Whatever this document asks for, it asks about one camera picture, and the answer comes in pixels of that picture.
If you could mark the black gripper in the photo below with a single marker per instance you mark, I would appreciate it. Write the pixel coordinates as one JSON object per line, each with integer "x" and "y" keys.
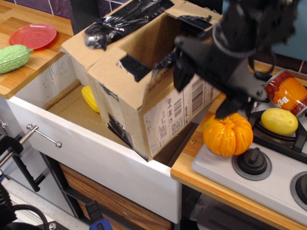
{"x": 230, "y": 75}

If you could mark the brown cardboard box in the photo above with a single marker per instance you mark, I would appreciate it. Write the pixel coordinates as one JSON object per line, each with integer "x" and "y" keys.
{"x": 133, "y": 86}

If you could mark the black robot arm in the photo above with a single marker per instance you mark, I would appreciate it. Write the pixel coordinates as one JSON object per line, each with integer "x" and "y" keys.
{"x": 247, "y": 27}

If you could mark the orange toy pumpkin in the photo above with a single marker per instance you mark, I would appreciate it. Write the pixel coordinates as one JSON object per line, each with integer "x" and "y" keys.
{"x": 229, "y": 136}

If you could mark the yellow toy potato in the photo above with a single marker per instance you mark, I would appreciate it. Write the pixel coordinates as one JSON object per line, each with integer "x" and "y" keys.
{"x": 279, "y": 121}

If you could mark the red orange bean can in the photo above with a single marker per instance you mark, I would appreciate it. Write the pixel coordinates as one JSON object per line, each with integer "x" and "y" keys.
{"x": 287, "y": 93}

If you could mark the black stove knob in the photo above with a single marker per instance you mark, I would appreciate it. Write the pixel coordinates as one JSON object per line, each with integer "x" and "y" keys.
{"x": 298, "y": 188}
{"x": 253, "y": 165}

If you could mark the white toy stove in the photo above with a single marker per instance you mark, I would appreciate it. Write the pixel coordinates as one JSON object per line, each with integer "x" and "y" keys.
{"x": 287, "y": 154}

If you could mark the yellow toy corn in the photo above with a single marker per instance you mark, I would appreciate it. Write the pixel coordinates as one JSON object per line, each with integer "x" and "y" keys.
{"x": 89, "y": 98}

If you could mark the white drawer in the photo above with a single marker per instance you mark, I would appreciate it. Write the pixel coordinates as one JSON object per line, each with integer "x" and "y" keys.
{"x": 52, "y": 100}

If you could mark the red plastic plate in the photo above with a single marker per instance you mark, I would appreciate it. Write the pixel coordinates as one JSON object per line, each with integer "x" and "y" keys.
{"x": 33, "y": 36}

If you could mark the green toy bitter gourd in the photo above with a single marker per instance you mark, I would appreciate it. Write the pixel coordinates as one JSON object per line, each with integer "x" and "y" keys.
{"x": 13, "y": 57}

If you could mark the black metal clamp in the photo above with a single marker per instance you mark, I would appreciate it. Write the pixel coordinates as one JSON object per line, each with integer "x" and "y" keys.
{"x": 14, "y": 147}

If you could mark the metal drawer handle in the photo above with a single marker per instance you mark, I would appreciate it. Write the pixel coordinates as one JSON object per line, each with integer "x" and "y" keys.
{"x": 35, "y": 129}

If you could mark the blue black clamp handle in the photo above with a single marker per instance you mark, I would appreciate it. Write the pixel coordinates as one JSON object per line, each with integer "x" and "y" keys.
{"x": 96, "y": 218}

